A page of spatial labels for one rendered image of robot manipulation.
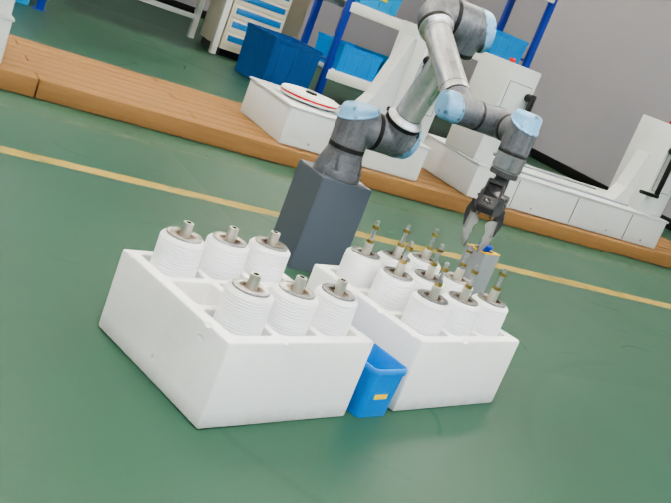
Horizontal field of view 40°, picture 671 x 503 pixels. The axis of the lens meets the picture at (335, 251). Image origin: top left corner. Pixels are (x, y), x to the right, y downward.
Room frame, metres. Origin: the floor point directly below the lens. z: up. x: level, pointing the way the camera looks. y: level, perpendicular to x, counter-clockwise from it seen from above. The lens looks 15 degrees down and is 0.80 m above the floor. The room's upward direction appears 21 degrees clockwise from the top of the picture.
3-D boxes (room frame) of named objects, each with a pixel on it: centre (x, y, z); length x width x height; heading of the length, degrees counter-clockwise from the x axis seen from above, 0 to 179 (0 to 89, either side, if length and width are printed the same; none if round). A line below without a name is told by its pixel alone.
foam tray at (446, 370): (2.18, -0.24, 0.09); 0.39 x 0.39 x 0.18; 48
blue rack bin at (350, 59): (7.54, 0.50, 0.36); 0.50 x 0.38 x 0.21; 33
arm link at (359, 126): (2.77, 0.08, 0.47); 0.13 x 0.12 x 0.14; 118
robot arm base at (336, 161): (2.76, 0.09, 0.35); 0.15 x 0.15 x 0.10
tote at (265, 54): (6.89, 0.93, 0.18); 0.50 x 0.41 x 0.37; 36
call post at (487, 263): (2.45, -0.37, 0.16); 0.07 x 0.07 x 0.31; 48
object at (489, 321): (2.19, -0.40, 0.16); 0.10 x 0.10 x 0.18
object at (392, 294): (2.10, -0.16, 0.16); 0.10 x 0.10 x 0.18
